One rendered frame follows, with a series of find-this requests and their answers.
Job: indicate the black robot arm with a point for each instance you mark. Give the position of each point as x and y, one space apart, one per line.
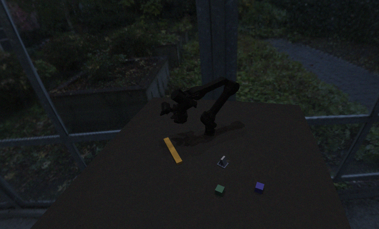
185 98

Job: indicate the orange bar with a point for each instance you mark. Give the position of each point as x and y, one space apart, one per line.
173 151

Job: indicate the green cube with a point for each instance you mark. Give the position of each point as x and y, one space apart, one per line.
219 190

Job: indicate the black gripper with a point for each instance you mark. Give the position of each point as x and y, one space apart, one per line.
167 109

